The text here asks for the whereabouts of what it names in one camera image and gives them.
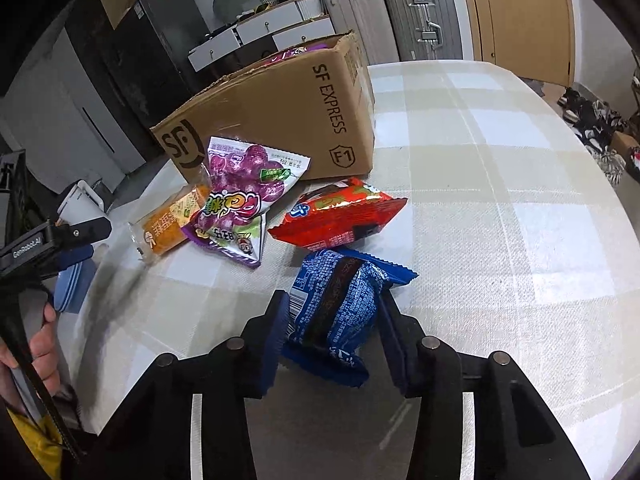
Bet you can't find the purple grape gummy packet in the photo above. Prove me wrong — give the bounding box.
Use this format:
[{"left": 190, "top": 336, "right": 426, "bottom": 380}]
[{"left": 181, "top": 136, "right": 312, "bottom": 270}]

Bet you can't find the white drawer desk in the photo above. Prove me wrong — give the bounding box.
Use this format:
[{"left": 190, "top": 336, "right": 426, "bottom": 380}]
[{"left": 187, "top": 1, "right": 336, "bottom": 74}]

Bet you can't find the silver suitcase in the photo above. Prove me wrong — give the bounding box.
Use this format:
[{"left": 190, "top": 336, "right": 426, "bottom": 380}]
[{"left": 382, "top": 0, "right": 463, "bottom": 62}]

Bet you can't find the white electric kettle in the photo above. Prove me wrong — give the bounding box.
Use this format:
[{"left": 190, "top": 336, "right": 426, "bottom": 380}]
[{"left": 56, "top": 180, "right": 109, "bottom": 224}]

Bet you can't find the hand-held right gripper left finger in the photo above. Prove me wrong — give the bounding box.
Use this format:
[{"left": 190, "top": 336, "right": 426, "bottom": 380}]
[{"left": 82, "top": 290, "right": 291, "bottom": 480}]

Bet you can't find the orange cake packet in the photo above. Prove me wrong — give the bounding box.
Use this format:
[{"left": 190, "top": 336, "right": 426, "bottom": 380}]
[{"left": 127, "top": 182, "right": 211, "bottom": 266}]

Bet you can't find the beige suitcase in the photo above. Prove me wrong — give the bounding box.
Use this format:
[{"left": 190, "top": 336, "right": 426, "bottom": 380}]
[{"left": 321, "top": 0, "right": 401, "bottom": 64}]

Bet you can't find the black metal rack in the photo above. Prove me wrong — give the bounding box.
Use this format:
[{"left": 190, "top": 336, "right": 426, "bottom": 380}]
[{"left": 0, "top": 150, "right": 29, "bottom": 243}]

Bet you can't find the black refrigerator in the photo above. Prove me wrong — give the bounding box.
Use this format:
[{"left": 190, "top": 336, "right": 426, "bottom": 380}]
[{"left": 107, "top": 0, "right": 214, "bottom": 112}]

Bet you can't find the black strap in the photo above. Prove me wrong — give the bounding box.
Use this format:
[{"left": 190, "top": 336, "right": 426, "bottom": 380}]
[{"left": 0, "top": 280, "right": 85, "bottom": 463}]

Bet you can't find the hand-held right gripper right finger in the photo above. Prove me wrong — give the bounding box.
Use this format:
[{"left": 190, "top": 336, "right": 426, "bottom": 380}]
[{"left": 377, "top": 292, "right": 593, "bottom": 480}]

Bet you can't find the pile of shoes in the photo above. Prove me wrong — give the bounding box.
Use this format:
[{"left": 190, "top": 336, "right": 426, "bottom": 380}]
[{"left": 554, "top": 50, "right": 640, "bottom": 187}]

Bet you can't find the red cookie packet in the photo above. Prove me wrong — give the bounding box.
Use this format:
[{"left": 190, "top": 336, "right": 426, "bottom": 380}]
[{"left": 267, "top": 177, "right": 409, "bottom": 254}]

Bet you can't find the blue bowl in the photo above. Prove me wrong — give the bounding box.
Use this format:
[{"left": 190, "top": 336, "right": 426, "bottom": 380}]
[{"left": 54, "top": 259, "right": 99, "bottom": 315}]

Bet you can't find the wooden door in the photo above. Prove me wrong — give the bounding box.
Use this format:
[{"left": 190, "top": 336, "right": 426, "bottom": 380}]
[{"left": 457, "top": 0, "right": 576, "bottom": 88}]

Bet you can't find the person's left hand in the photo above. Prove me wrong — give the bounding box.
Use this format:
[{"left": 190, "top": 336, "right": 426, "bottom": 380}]
[{"left": 0, "top": 297, "right": 62, "bottom": 387}]

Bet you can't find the blue cookie packet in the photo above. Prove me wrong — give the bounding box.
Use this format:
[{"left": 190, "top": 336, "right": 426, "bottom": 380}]
[{"left": 282, "top": 247, "right": 420, "bottom": 389}]

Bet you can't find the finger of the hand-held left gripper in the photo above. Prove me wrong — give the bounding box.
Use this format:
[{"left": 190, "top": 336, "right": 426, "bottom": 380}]
[
  {"left": 56, "top": 246, "right": 96, "bottom": 274},
  {"left": 54, "top": 215, "right": 112, "bottom": 252}
]

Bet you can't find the white cabinet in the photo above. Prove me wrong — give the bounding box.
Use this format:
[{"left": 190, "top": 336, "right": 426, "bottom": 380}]
[{"left": 0, "top": 25, "right": 147, "bottom": 196}]

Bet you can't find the black wardrobe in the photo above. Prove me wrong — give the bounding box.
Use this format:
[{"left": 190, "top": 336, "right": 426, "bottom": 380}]
[{"left": 64, "top": 0, "right": 151, "bottom": 138}]

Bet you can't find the brown cardboard box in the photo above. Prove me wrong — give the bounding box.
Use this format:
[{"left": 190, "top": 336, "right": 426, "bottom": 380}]
[{"left": 150, "top": 30, "right": 377, "bottom": 184}]

